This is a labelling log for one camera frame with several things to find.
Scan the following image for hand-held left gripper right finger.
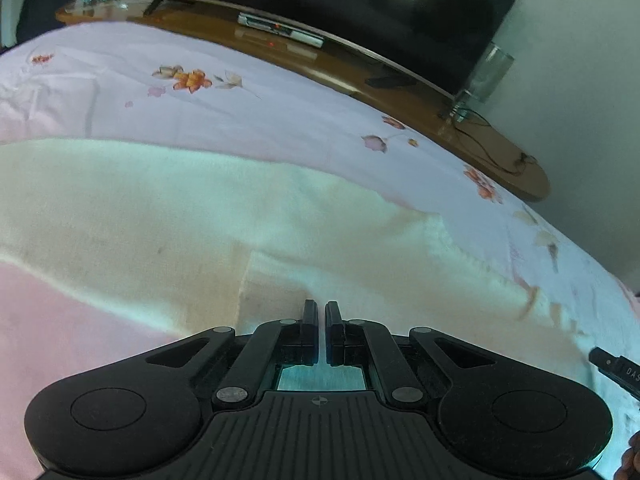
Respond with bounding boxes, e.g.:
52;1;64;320
325;301;496;406

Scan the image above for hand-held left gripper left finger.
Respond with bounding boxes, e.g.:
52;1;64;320
145;300;319;408

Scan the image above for cream white knit garment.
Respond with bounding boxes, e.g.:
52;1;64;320
0;138;601;392

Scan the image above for person's right hand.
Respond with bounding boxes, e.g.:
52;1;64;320
620;431;640;480

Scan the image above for floral white pink bedsheet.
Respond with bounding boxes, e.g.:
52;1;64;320
0;21;640;480

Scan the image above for black remote control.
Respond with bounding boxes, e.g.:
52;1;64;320
365;74;418;90

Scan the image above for curved wooden tv shelf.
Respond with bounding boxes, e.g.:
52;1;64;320
55;0;551;203

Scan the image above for silver set-top box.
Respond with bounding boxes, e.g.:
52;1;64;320
237;11;325;50

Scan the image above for clear drinking glass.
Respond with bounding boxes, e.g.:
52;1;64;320
452;42;516;123

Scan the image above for dark blue object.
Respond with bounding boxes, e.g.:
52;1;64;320
15;0;79;45

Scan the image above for thin black cable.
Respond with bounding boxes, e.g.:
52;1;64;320
440;107;538;176

